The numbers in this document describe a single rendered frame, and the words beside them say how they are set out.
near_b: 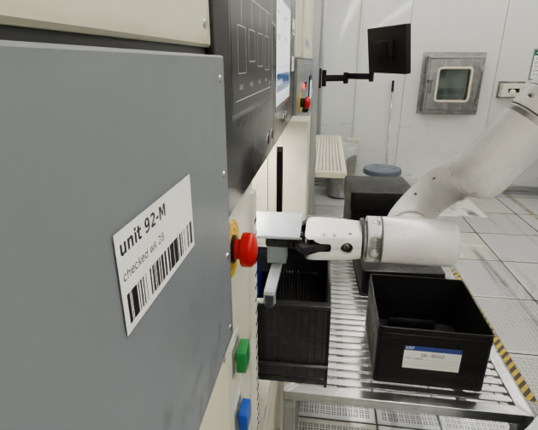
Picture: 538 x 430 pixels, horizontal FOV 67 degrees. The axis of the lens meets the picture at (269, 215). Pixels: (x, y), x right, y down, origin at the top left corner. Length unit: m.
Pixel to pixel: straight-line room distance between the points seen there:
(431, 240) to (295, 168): 0.53
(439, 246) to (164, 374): 0.57
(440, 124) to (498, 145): 4.73
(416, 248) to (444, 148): 4.80
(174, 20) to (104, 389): 0.21
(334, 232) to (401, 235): 0.11
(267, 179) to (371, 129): 4.19
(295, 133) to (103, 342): 0.99
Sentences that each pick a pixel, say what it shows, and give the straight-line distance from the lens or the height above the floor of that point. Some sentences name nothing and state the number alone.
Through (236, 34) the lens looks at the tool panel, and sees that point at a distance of 0.45.
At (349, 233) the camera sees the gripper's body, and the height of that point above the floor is 1.27.
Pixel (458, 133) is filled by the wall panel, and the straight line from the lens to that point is 5.52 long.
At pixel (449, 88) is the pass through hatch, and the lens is 5.28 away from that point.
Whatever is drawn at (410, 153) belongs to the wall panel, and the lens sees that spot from 5.43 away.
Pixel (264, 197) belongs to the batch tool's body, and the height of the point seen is 1.18.
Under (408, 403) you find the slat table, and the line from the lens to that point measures 1.16.
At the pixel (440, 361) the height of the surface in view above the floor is 0.85.
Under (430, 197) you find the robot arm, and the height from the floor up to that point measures 1.31.
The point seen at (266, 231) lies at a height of 1.27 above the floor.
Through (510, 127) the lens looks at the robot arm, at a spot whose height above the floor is 1.46.
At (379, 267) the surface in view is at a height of 0.86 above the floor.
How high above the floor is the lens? 1.55
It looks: 21 degrees down
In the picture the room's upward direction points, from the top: straight up
